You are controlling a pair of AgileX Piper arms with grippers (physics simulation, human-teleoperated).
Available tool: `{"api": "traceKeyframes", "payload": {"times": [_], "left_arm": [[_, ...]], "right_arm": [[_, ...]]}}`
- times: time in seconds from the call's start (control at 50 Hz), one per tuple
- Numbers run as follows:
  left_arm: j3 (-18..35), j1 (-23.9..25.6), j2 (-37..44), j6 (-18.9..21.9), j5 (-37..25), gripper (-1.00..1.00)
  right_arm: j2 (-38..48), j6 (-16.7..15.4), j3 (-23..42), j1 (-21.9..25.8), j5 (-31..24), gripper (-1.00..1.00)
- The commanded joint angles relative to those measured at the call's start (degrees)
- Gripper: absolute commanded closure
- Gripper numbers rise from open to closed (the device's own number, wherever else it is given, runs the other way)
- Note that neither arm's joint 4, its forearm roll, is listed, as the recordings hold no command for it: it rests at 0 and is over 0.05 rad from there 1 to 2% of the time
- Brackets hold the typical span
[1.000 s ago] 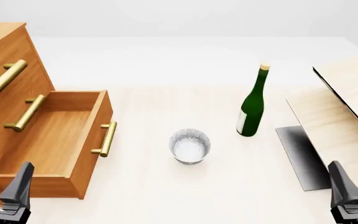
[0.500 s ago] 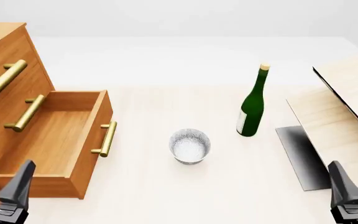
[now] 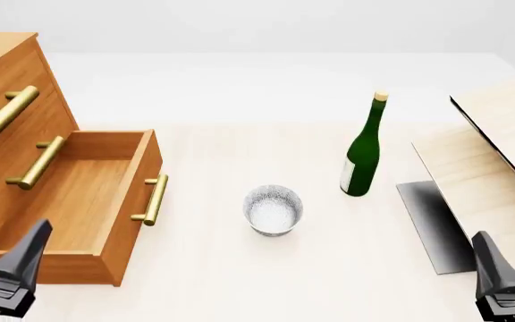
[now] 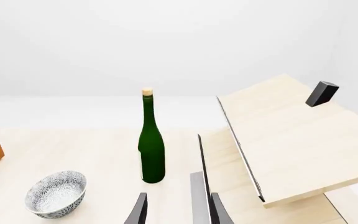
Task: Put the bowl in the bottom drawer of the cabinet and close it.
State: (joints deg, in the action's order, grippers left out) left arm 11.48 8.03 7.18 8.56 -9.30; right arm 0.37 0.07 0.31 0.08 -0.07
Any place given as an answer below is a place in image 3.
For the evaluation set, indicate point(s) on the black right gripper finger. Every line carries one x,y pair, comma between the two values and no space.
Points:
494,271

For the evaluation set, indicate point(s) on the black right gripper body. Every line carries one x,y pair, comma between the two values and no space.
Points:
512,310

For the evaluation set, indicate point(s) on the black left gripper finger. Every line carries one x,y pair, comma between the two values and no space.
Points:
22,258

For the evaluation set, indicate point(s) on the open wooden drawer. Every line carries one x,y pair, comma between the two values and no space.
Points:
74,194

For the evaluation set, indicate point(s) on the pale wooden rack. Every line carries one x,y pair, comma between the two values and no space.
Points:
476,188

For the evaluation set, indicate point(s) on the green wine bottle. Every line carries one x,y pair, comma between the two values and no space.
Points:
360,164

